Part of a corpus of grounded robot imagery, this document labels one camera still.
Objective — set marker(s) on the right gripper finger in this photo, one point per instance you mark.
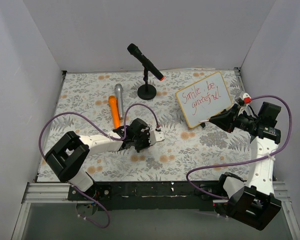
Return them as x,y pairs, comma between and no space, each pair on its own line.
225,125
228,115

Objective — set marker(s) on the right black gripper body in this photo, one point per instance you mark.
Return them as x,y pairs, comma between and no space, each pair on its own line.
231,120

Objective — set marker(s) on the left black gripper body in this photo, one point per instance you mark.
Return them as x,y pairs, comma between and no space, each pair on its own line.
145,139

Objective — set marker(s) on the red capped whiteboard marker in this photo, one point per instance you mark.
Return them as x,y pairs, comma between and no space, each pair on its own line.
204,121

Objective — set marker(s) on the yellow framed whiteboard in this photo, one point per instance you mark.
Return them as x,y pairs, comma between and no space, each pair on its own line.
203,99

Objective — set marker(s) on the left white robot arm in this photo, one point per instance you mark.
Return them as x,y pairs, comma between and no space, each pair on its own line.
67,156

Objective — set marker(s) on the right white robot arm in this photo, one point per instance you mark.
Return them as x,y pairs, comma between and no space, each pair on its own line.
252,201

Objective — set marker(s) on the floral table mat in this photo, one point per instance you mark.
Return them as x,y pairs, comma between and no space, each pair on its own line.
202,152

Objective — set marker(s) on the black microphone stand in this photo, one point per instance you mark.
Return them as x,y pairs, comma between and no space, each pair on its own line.
146,91

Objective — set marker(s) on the silver microphone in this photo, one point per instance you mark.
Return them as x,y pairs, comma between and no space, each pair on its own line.
119,96

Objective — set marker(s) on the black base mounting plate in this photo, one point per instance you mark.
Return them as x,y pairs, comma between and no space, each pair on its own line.
150,195

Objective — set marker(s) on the black microphone orange tip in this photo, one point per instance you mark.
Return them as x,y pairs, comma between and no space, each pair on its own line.
135,51

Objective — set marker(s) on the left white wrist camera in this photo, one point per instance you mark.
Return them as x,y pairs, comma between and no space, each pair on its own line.
156,135

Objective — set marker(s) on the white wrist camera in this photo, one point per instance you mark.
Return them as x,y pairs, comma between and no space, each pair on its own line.
156,135
243,100

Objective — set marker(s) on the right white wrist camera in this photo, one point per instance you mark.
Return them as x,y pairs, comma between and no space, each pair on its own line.
243,100

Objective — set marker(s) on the aluminium frame rail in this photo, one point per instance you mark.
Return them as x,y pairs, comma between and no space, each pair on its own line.
50,192

